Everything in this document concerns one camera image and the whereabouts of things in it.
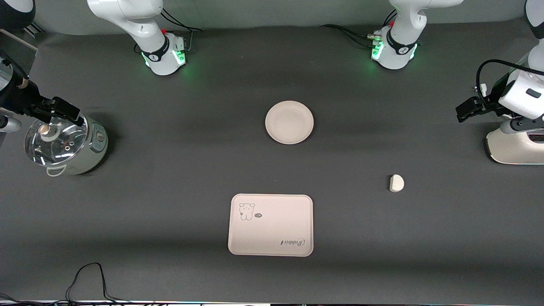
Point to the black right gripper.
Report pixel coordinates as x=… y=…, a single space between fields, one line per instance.
x=19 y=100

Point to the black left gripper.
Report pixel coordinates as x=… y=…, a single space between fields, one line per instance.
x=490 y=102

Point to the white half bun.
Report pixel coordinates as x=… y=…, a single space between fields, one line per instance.
x=396 y=183

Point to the round beige plate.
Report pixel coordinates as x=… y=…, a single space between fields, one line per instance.
x=289 y=122

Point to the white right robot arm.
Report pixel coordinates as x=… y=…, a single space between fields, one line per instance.
x=140 y=25

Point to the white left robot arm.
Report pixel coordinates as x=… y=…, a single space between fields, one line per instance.
x=403 y=25

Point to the beige tray with dog print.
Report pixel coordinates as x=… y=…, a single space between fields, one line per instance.
x=272 y=233

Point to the glass pot lid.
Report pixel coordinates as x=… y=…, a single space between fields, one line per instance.
x=55 y=142

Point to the steel pot with lid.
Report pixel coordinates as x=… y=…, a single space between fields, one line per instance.
x=95 y=144

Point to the cream toaster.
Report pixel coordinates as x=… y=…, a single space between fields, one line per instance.
x=512 y=146

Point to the grey metal frame rail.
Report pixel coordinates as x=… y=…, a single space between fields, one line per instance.
x=35 y=28

